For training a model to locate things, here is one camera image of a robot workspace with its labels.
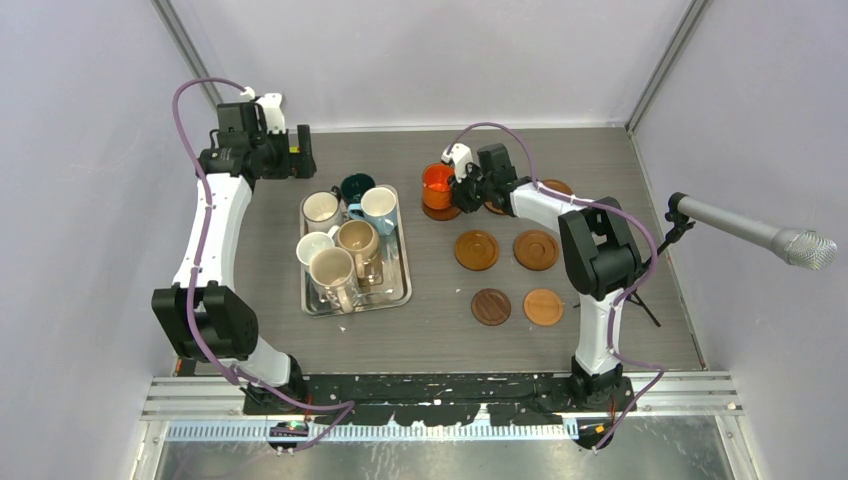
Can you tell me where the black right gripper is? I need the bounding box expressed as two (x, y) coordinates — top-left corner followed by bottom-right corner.
(447, 163), (494, 213)

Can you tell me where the ringed wooden coaster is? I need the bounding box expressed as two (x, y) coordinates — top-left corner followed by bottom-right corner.
(542, 179), (574, 195)
(454, 230), (500, 271)
(421, 203), (461, 221)
(483, 200), (509, 216)
(513, 230), (560, 271)

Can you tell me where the orange translucent cup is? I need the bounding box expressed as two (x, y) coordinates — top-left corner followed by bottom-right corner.
(422, 163), (454, 210)

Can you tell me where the dark walnut coaster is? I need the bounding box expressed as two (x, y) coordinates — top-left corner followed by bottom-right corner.
(471, 288), (512, 326)

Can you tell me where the light wooden coaster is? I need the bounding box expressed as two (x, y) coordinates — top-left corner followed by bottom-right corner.
(522, 288), (564, 326)

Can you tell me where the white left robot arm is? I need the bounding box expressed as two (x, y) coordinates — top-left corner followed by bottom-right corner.
(151, 93), (317, 414)

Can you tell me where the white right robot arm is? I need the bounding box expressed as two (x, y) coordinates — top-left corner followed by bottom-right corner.
(441, 143), (642, 411)

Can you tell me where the small white cup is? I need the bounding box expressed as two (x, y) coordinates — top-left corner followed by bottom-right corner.
(296, 225), (340, 269)

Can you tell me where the white mug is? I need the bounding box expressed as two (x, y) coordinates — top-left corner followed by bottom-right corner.
(301, 191), (344, 233)

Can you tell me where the dark green mug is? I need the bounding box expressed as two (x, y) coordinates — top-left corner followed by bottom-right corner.
(339, 173), (376, 205)

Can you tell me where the light blue mug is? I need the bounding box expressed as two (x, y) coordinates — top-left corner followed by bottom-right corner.
(347, 186), (399, 236)

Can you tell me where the cream mug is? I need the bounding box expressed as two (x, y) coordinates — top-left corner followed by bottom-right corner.
(337, 220), (383, 286)

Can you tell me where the beige tall mug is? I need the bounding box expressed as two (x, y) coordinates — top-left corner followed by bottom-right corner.
(309, 247), (359, 314)

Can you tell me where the metal tray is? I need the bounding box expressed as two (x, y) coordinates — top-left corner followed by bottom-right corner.
(300, 185), (412, 317)

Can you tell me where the black microphone tripod stand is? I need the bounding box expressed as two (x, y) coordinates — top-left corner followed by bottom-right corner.
(558, 205), (695, 300)

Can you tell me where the grey microphone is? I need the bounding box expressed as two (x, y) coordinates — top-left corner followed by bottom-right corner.
(668, 192), (838, 271)

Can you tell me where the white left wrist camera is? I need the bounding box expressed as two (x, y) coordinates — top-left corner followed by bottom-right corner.
(240, 87), (286, 134)

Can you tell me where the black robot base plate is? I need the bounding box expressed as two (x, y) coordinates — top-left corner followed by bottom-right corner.
(241, 373), (635, 427)

